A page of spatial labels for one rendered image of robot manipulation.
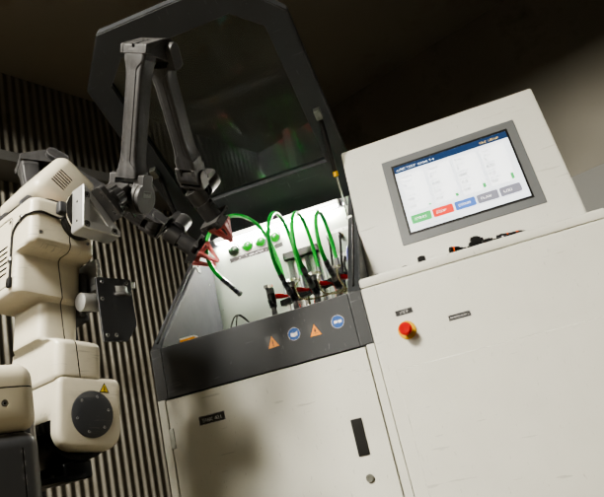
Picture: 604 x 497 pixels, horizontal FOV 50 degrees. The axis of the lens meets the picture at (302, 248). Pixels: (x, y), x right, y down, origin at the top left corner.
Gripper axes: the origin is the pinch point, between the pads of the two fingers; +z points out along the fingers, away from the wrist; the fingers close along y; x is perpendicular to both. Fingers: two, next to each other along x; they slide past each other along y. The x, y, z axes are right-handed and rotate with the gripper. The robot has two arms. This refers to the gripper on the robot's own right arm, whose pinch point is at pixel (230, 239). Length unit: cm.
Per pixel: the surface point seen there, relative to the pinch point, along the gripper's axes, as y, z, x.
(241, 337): -19.8, 22.8, 4.6
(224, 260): 44, 26, 40
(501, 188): 36, 37, -73
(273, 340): -20.5, 27.1, -5.0
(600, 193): 193, 146, -90
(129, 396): 73, 96, 178
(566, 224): 3, 37, -90
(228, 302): 31, 37, 41
